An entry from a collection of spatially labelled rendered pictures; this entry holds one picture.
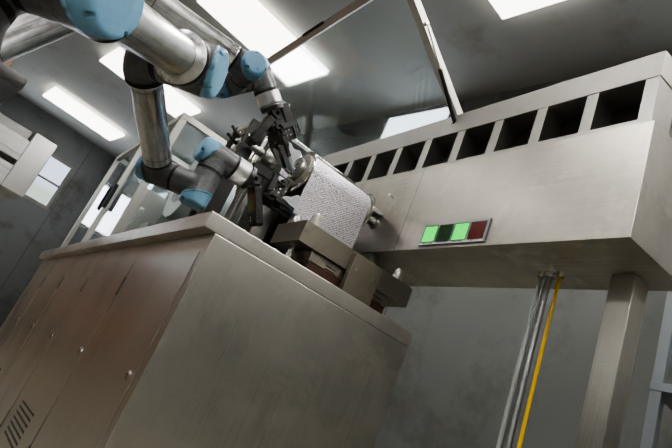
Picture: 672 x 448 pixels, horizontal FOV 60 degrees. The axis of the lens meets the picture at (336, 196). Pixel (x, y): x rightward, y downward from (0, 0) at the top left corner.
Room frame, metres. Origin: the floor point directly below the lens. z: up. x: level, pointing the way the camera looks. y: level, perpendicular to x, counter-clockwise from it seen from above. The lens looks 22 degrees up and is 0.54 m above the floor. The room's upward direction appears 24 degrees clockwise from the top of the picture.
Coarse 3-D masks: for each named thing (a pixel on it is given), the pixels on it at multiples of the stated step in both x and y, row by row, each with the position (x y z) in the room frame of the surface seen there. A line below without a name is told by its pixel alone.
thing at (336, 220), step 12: (312, 192) 1.64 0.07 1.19; (300, 204) 1.63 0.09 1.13; (312, 204) 1.64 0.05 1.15; (324, 204) 1.66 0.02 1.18; (336, 204) 1.68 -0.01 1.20; (324, 216) 1.67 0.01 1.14; (336, 216) 1.69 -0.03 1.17; (348, 216) 1.71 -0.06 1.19; (324, 228) 1.68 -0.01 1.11; (336, 228) 1.70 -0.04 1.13; (348, 228) 1.71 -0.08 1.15; (348, 240) 1.72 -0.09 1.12
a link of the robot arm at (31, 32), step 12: (12, 24) 1.28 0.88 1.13; (24, 24) 1.29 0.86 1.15; (36, 24) 1.29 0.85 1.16; (48, 24) 1.31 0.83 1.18; (60, 24) 1.32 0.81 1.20; (12, 36) 1.29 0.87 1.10; (24, 36) 1.30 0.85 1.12; (36, 36) 1.31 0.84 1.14; (48, 36) 1.33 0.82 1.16; (60, 36) 1.35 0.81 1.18; (12, 48) 1.30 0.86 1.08; (24, 48) 1.32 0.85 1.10; (36, 48) 1.34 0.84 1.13; (0, 60) 1.31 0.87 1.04
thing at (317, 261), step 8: (296, 256) 1.53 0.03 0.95; (304, 256) 1.49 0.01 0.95; (312, 256) 1.47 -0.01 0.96; (320, 256) 1.48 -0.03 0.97; (304, 264) 1.48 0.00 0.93; (312, 264) 1.47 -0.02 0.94; (320, 264) 1.48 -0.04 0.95; (328, 264) 1.49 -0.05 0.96; (320, 272) 1.49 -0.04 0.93; (328, 272) 1.50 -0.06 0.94; (336, 272) 1.51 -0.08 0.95; (344, 272) 1.52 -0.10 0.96; (328, 280) 1.50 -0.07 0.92; (336, 280) 1.51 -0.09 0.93; (376, 296) 1.58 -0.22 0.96; (384, 296) 1.59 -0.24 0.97; (376, 304) 1.58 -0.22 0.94; (384, 304) 1.59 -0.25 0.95
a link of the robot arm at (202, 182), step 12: (180, 168) 1.48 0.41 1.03; (204, 168) 1.46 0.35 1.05; (180, 180) 1.47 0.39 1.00; (192, 180) 1.46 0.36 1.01; (204, 180) 1.46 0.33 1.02; (216, 180) 1.48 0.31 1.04; (180, 192) 1.49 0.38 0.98; (192, 192) 1.46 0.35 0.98; (204, 192) 1.46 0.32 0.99; (192, 204) 1.48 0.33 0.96; (204, 204) 1.48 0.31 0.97
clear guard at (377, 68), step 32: (384, 0) 1.61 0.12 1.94; (352, 32) 1.81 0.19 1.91; (384, 32) 1.70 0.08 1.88; (416, 32) 1.59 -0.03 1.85; (288, 64) 2.22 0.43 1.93; (320, 64) 2.06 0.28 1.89; (352, 64) 1.91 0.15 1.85; (384, 64) 1.79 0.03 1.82; (416, 64) 1.67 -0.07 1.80; (288, 96) 2.35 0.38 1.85; (320, 96) 2.18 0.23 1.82; (352, 96) 2.02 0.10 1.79; (384, 96) 1.88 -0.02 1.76; (416, 96) 1.76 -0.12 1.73; (320, 128) 2.31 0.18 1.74; (352, 128) 2.14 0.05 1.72; (384, 128) 1.99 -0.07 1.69
